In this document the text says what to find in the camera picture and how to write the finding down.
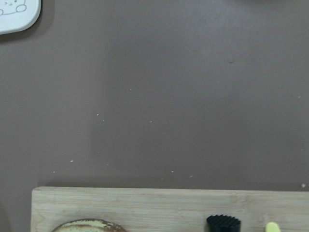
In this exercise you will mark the bread slice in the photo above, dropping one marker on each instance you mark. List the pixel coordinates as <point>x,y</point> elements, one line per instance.
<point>89,225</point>

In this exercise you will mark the cream rabbit tray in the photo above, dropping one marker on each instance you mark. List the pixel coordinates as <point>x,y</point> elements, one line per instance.
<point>18,15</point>

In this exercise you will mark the wooden cutting board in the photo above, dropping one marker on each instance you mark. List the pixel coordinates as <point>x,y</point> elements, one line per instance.
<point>168,210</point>

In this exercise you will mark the steel muddler black tip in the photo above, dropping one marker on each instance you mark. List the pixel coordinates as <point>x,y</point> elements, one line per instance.
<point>223,223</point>

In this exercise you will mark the yellow plastic knife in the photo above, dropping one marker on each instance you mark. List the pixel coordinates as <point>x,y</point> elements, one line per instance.
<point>272,227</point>

